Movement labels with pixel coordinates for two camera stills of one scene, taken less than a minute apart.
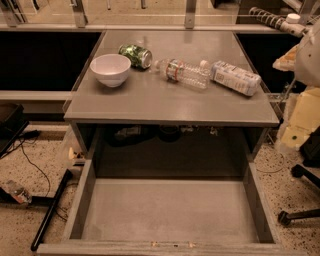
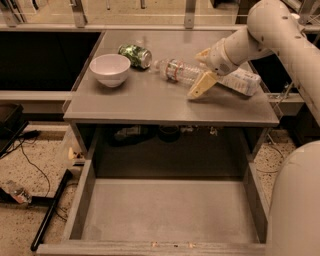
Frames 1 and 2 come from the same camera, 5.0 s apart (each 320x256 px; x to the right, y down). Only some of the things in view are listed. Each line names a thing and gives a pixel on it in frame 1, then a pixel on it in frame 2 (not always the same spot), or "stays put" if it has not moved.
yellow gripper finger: (304, 118) -> (204, 83)
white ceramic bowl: (111, 69) stays put
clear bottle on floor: (18, 192) stays put
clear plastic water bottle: (193, 74) stays put
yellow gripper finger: (287, 61) -> (203, 55)
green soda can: (139, 56) stays put
